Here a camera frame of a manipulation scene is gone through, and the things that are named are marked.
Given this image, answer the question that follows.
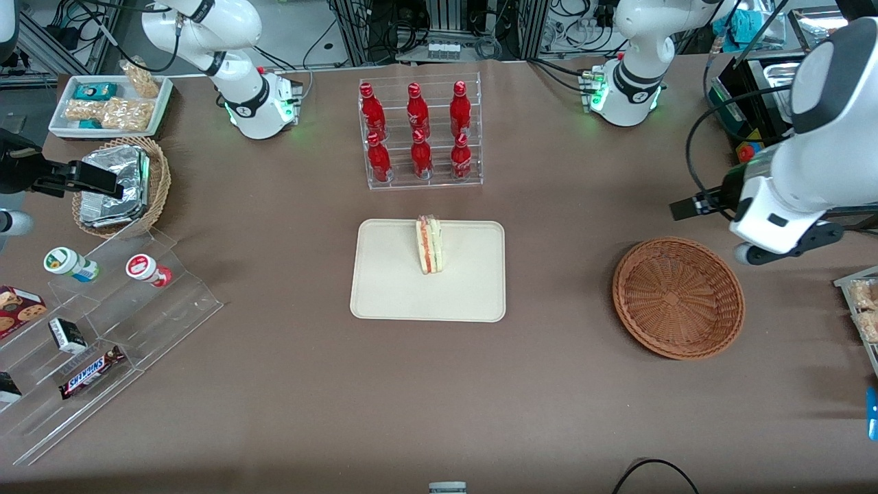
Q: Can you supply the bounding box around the clear acrylic stepped stand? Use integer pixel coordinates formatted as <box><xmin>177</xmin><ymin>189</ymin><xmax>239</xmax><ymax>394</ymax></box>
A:
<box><xmin>0</xmin><ymin>226</ymin><xmax>224</xmax><ymax>467</ymax></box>

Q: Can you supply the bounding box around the small deep wicker basket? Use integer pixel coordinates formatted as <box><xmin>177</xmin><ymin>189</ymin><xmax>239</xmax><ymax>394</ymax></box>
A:
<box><xmin>72</xmin><ymin>136</ymin><xmax>172</xmax><ymax>239</ymax></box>

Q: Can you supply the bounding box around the large round brown wicker basket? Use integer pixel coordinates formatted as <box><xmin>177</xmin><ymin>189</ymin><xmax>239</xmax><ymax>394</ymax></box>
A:
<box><xmin>612</xmin><ymin>237</ymin><xmax>746</xmax><ymax>361</ymax></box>

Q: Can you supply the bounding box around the black floor cable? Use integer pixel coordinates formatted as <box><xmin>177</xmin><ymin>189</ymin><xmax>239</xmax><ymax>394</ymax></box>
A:
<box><xmin>612</xmin><ymin>458</ymin><xmax>700</xmax><ymax>494</ymax></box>

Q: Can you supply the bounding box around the silver foil wrapped package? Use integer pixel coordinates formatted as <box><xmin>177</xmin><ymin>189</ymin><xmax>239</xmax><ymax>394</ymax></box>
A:
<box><xmin>81</xmin><ymin>145</ymin><xmax>150</xmax><ymax>200</ymax></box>
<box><xmin>79</xmin><ymin>193</ymin><xmax>148</xmax><ymax>228</ymax></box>

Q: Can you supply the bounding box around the red cola bottle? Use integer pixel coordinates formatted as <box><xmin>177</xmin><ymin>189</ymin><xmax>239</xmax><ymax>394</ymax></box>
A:
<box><xmin>410</xmin><ymin>129</ymin><xmax>434</xmax><ymax>180</ymax></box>
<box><xmin>406</xmin><ymin>82</ymin><xmax>431</xmax><ymax>138</ymax></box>
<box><xmin>451</xmin><ymin>132</ymin><xmax>474</xmax><ymax>180</ymax></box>
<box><xmin>360</xmin><ymin>82</ymin><xmax>386</xmax><ymax>141</ymax></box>
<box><xmin>367</xmin><ymin>132</ymin><xmax>393</xmax><ymax>183</ymax></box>
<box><xmin>449</xmin><ymin>81</ymin><xmax>473</xmax><ymax>138</ymax></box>

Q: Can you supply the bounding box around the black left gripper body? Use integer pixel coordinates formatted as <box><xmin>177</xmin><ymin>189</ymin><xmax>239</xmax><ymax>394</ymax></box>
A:
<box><xmin>717</xmin><ymin>165</ymin><xmax>755</xmax><ymax>217</ymax></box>

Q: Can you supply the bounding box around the small black white carton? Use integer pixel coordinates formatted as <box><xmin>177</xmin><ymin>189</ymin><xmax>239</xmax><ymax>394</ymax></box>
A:
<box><xmin>48</xmin><ymin>317</ymin><xmax>88</xmax><ymax>355</ymax></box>

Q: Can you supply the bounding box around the brown snickers bar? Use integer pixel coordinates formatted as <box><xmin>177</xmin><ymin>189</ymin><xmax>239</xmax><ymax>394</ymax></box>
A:
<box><xmin>58</xmin><ymin>345</ymin><xmax>128</xmax><ymax>400</ymax></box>

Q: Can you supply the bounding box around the white rectangular snack bin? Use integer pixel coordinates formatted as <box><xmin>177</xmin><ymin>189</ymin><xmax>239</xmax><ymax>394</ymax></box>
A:
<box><xmin>48</xmin><ymin>74</ymin><xmax>174</xmax><ymax>141</ymax></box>

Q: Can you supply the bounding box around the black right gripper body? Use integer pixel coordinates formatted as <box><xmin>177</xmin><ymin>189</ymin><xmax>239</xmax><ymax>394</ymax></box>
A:
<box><xmin>0</xmin><ymin>129</ymin><xmax>78</xmax><ymax>198</ymax></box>

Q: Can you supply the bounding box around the stainless steel pan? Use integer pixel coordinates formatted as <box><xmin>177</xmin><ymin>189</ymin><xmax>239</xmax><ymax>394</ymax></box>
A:
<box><xmin>772</xmin><ymin>62</ymin><xmax>805</xmax><ymax>121</ymax></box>

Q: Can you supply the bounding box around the teal crumpled cloth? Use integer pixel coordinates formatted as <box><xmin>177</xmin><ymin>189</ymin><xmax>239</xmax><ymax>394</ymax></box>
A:
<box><xmin>727</xmin><ymin>8</ymin><xmax>779</xmax><ymax>42</ymax></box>

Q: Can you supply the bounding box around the white cup red lid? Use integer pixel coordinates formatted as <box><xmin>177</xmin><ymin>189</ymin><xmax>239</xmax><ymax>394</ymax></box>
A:
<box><xmin>126</xmin><ymin>254</ymin><xmax>173</xmax><ymax>287</ymax></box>

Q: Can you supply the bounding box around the black control box yellow panel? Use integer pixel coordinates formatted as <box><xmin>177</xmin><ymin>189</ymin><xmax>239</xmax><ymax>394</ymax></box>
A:
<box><xmin>710</xmin><ymin>58</ymin><xmax>805</xmax><ymax>163</ymax></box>

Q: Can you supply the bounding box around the maroon cookie box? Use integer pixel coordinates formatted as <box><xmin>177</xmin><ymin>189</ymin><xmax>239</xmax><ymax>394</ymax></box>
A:
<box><xmin>0</xmin><ymin>285</ymin><xmax>47</xmax><ymax>340</ymax></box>

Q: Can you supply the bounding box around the plastic sandwich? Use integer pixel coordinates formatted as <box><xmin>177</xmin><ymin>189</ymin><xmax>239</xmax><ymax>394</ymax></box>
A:
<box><xmin>415</xmin><ymin>214</ymin><xmax>444</xmax><ymax>275</ymax></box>

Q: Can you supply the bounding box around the cream rectangular plastic tray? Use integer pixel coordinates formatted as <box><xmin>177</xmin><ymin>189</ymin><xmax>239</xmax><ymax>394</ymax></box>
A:
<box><xmin>350</xmin><ymin>218</ymin><xmax>506</xmax><ymax>323</ymax></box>

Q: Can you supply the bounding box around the white cup green lid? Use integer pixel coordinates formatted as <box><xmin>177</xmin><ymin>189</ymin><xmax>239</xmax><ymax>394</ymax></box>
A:
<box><xmin>44</xmin><ymin>247</ymin><xmax>100</xmax><ymax>283</ymax></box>

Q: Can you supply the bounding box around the clear acrylic bottle rack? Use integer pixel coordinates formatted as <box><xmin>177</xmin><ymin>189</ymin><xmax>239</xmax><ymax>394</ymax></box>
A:
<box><xmin>358</xmin><ymin>72</ymin><xmax>484</xmax><ymax>191</ymax></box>

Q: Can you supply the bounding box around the clear bag of nut snacks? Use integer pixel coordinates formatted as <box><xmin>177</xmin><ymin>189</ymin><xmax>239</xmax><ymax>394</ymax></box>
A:
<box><xmin>65</xmin><ymin>99</ymin><xmax>107</xmax><ymax>126</ymax></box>
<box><xmin>102</xmin><ymin>97</ymin><xmax>154</xmax><ymax>132</ymax></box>
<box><xmin>120</xmin><ymin>58</ymin><xmax>161</xmax><ymax>99</ymax></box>

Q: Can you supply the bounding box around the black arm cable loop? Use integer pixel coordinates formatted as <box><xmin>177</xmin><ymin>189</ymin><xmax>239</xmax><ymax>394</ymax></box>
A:
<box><xmin>686</xmin><ymin>86</ymin><xmax>800</xmax><ymax>222</ymax></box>

